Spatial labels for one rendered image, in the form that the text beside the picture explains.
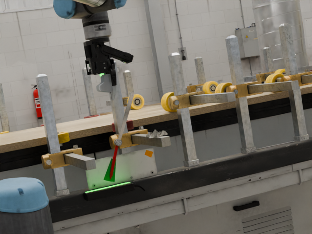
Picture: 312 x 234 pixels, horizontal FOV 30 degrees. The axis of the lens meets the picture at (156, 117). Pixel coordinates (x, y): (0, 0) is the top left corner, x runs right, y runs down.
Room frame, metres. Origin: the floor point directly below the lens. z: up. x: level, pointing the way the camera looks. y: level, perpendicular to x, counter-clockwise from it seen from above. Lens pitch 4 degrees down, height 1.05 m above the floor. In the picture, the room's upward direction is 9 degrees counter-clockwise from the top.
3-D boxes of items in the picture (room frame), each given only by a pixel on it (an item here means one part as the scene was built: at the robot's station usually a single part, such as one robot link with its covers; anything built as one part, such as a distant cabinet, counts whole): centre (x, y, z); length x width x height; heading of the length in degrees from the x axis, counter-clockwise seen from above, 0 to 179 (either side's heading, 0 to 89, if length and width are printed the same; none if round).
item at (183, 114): (2.17, -0.10, 0.89); 0.04 x 0.04 x 0.48; 21
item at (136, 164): (2.05, 0.15, 0.75); 0.26 x 0.01 x 0.10; 111
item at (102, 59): (1.99, 0.16, 1.15); 0.09 x 0.08 x 0.12; 111
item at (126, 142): (2.09, 0.11, 0.85); 0.14 x 0.06 x 0.05; 111
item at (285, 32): (2.35, -0.57, 0.94); 0.04 x 0.04 x 0.48; 21
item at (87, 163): (1.92, 0.29, 0.82); 0.44 x 0.03 x 0.04; 21
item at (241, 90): (2.27, -0.36, 0.95); 0.14 x 0.06 x 0.05; 111
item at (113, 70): (1.98, 0.13, 1.09); 0.05 x 0.02 x 0.09; 21
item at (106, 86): (1.98, 0.15, 1.04); 0.06 x 0.03 x 0.09; 111
